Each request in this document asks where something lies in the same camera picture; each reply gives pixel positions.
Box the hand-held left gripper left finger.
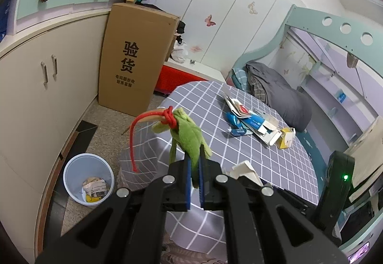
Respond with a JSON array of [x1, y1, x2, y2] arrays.
[[36, 159, 192, 264]]

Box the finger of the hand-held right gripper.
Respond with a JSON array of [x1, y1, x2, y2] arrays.
[[271, 185, 311, 218]]

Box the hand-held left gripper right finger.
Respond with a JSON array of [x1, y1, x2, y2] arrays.
[[198, 147, 351, 264]]

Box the cream cardboard piece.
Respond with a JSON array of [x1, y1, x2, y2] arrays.
[[230, 160, 264, 187]]

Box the green plush toy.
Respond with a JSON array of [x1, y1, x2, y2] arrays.
[[121, 106, 214, 190]]

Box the yellow and white small box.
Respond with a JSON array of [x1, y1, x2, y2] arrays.
[[276, 127, 297, 150]]

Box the blue and white packaging pieces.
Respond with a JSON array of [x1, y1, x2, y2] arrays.
[[225, 111, 282, 146]]

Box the white card with red label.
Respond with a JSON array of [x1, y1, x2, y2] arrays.
[[225, 93, 252, 119]]

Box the blue plastic waste bin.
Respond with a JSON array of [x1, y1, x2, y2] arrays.
[[63, 153, 115, 207]]

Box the teal patterned bed sheet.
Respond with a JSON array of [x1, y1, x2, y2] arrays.
[[294, 129, 330, 182]]

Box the pink plaid table skirt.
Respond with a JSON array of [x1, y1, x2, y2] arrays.
[[162, 239, 228, 264]]

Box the grey checkered tablecloth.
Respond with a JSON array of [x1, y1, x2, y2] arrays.
[[118, 80, 319, 248]]

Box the grey quilt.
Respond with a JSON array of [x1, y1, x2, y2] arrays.
[[246, 61, 312, 131]]

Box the red storage box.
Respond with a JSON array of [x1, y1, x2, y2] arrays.
[[154, 62, 210, 96]]

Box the blue plaid pillow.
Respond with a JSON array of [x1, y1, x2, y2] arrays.
[[233, 68, 267, 101]]

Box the white board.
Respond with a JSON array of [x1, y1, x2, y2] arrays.
[[163, 59, 227, 84]]

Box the white plastic bag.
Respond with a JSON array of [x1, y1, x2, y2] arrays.
[[170, 41, 190, 63]]

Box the tall brown cardboard box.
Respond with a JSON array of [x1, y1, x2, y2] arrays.
[[98, 2, 181, 117]]

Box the black clothing heap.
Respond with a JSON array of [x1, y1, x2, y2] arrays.
[[176, 20, 186, 43]]

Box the low cream cabinet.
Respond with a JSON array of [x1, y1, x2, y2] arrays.
[[0, 5, 113, 241]]

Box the mint green bunk bed frame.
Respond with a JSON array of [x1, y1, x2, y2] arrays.
[[227, 3, 383, 264]]

